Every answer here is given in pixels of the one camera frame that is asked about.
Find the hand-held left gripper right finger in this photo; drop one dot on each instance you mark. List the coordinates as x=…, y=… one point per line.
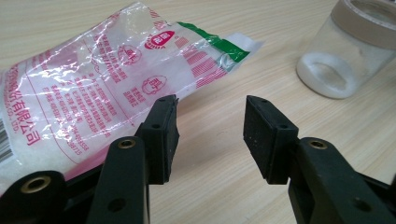
x=271, y=146

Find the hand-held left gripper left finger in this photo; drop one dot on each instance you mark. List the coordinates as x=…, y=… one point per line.
x=158, y=140

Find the pink printed plastic bag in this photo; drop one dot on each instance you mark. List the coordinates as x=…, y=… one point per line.
x=93, y=87

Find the clear glass jar with lid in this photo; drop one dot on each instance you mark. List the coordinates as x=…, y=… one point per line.
x=342, y=53

